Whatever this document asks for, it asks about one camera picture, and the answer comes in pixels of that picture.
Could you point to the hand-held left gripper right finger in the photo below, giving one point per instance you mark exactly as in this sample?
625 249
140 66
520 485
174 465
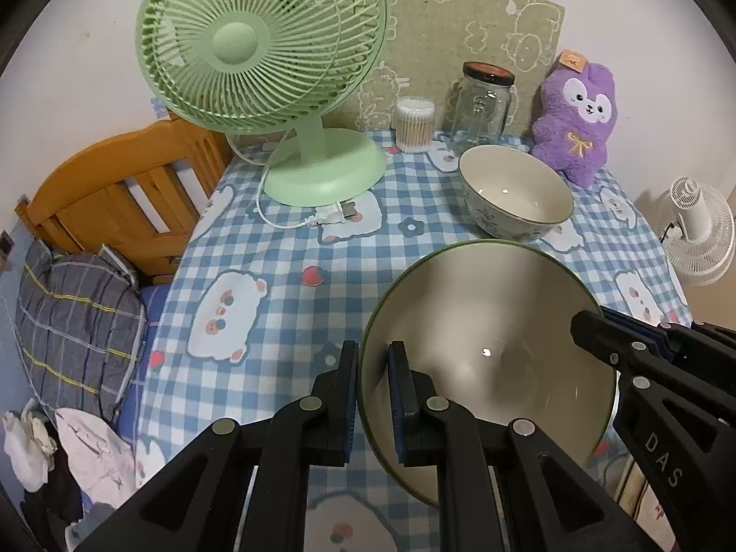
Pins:
397 402

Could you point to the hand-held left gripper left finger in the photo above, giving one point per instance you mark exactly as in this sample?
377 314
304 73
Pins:
347 402

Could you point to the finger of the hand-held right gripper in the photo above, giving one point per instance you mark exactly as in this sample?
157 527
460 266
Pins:
604 336
707 342

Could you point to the floral ceramic bowl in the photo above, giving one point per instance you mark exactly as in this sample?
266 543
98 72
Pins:
512 190
489 310

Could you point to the white standing fan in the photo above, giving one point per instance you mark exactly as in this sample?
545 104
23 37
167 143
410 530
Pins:
698 230

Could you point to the blue checked tablecloth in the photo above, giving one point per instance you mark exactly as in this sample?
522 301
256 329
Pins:
276 310

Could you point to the purple plush toy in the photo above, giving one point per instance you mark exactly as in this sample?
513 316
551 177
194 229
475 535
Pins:
575 126

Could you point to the glass jar with lid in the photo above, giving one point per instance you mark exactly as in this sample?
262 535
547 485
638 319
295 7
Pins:
480 109

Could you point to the cotton swab container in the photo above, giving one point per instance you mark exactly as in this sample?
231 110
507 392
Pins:
414 126

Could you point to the grey plaid pillow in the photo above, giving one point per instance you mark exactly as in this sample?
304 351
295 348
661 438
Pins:
75 322

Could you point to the wooden bed headboard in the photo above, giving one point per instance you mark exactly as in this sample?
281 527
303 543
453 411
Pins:
115 184

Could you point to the crumpled white cloth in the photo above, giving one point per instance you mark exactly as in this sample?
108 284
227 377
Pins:
26 448

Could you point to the green printed board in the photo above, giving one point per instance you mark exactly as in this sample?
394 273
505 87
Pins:
454 17

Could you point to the green desk fan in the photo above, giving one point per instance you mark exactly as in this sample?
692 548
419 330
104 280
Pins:
247 52

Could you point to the wall socket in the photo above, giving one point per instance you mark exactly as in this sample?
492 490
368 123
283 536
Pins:
4 244

